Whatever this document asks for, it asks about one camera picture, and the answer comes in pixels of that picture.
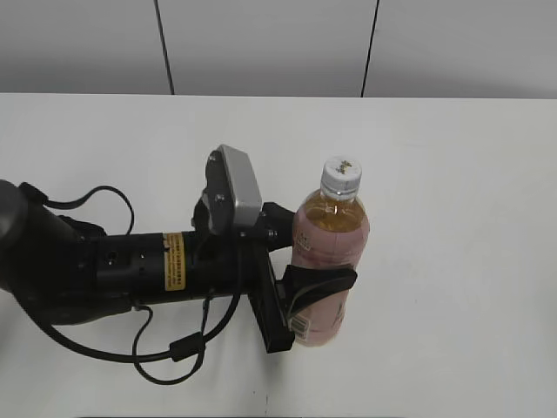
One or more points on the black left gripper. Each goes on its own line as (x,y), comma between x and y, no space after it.
(238,262)

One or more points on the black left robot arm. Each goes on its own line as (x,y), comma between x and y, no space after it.
(63,271)

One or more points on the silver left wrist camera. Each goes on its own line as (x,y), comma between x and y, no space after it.
(231,193)

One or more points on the pink label oolong tea bottle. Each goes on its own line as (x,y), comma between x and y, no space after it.
(330,229)

